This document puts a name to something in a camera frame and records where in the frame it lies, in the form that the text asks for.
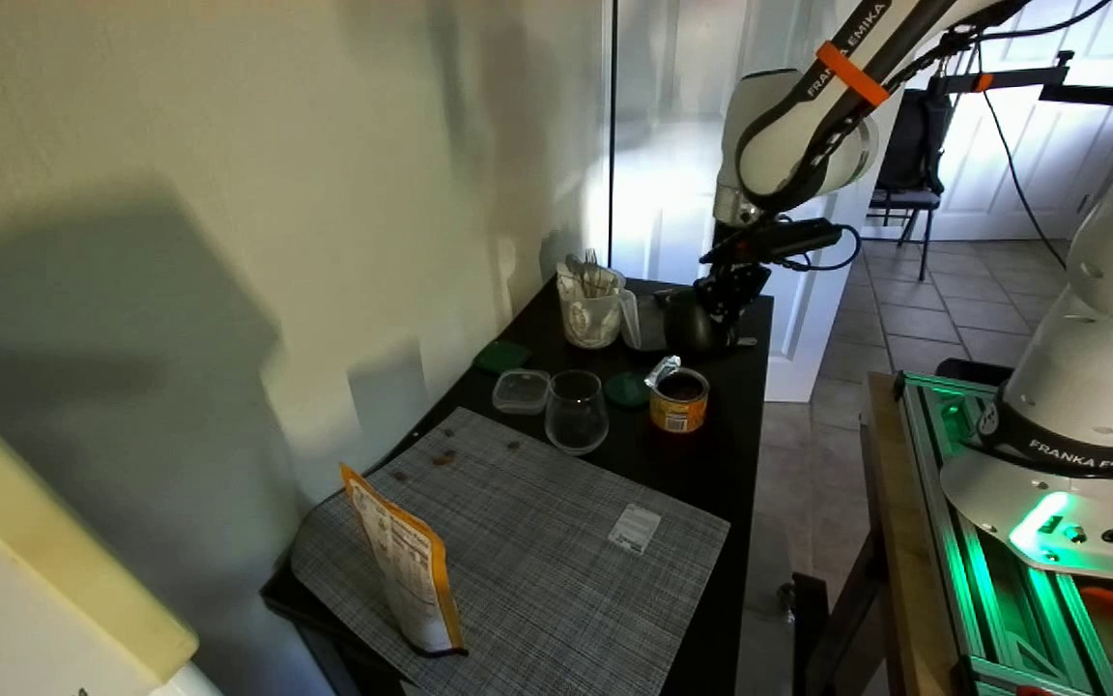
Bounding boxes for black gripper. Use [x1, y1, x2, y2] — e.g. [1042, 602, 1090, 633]
[698, 219, 791, 354]

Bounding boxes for black cup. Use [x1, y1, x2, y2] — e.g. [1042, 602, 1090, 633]
[661, 289, 730, 363]

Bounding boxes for black table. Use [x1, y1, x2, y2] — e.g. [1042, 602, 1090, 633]
[259, 269, 778, 696]

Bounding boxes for green round lid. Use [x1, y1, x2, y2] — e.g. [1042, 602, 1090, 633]
[604, 366, 654, 412]

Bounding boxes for clear measuring pitcher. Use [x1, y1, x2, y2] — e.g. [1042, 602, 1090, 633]
[553, 247, 674, 358]

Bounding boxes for clear drinking glass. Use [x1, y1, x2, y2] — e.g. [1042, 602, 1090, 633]
[542, 366, 613, 459]

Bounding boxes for clear plastic container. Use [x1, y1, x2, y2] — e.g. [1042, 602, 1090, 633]
[490, 366, 557, 416]

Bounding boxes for dark green flat pad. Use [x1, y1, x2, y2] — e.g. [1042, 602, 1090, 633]
[470, 335, 537, 379]

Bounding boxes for black chair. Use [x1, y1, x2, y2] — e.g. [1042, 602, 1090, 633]
[864, 82, 961, 285]

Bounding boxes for white paper label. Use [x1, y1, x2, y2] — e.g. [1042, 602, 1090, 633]
[604, 500, 669, 562]

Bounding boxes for wooden stand board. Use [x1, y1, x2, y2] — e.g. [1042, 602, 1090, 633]
[823, 372, 961, 696]

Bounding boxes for gray woven placemat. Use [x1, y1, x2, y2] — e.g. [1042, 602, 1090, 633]
[286, 402, 734, 696]

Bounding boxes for white panel door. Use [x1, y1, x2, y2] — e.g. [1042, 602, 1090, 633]
[937, 0, 1113, 250]

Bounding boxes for orange snack pouch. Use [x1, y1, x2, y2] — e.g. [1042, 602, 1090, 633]
[336, 459, 466, 662]

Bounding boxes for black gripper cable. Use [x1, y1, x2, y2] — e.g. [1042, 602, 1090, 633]
[781, 219, 871, 278]

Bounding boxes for orange arm strap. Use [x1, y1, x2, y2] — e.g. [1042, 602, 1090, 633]
[812, 37, 891, 112]

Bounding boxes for thin black hanging cable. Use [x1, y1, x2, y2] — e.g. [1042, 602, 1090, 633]
[970, 62, 1080, 276]

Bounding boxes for aluminium frame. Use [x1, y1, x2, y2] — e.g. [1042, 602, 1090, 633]
[898, 366, 1113, 696]

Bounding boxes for black camera boom bar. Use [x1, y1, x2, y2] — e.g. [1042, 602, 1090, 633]
[929, 51, 1113, 112]

